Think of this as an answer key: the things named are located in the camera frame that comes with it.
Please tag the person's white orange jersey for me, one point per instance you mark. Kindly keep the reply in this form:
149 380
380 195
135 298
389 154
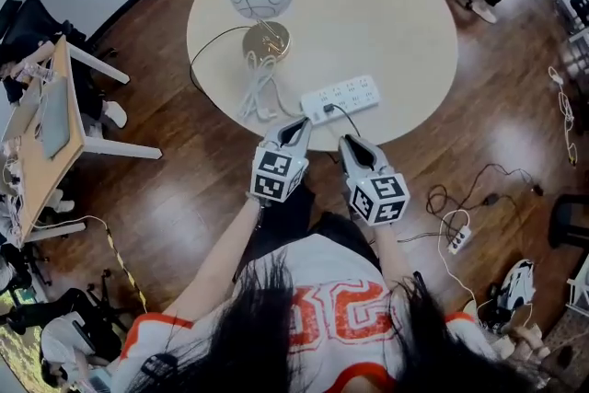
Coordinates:
331 262

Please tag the grey closed laptop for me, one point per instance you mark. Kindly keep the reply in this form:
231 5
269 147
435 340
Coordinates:
55 119

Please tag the small white floor power strip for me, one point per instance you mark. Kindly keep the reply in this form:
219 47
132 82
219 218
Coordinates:
459 239

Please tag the black office chair base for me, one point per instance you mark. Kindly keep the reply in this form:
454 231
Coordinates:
105 292

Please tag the person's right forearm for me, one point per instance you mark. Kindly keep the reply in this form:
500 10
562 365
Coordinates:
391 253

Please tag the light wood work table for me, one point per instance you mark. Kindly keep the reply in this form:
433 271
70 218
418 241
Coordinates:
34 179

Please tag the person's left forearm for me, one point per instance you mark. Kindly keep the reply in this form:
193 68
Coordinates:
216 262

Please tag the white black bag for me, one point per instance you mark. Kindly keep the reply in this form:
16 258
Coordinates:
517 285

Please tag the person's black trousers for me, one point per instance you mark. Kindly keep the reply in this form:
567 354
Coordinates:
285 221

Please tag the silver open laptop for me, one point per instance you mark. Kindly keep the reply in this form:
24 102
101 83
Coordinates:
20 115

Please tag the yellow black striped floor strip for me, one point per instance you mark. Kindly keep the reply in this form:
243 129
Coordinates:
120 262

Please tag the black frame chair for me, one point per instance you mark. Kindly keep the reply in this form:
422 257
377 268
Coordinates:
554 221

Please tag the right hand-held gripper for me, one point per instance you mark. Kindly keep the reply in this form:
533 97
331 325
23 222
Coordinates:
379 198

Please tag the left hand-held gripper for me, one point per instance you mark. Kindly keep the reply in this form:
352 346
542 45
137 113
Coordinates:
271 172

